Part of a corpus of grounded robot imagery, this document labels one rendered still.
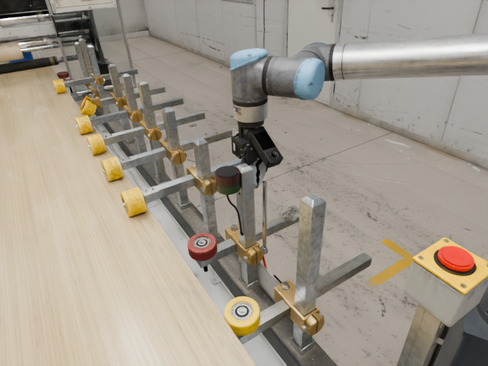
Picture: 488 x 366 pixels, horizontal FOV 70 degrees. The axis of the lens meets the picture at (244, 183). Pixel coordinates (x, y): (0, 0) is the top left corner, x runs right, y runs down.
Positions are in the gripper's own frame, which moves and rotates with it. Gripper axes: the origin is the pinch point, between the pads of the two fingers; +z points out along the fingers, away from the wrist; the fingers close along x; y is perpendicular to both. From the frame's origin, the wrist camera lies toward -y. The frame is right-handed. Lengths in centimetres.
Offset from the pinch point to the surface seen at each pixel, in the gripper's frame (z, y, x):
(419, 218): 100, 28, -151
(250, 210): 1.1, -8.0, 7.4
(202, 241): 9.2, -2.6, 19.9
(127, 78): -12, 92, 8
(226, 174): -12.2, -7.5, 13.6
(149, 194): 4.2, 21.1, 25.9
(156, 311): 10.4, -16.3, 38.6
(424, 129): 86, 97, -252
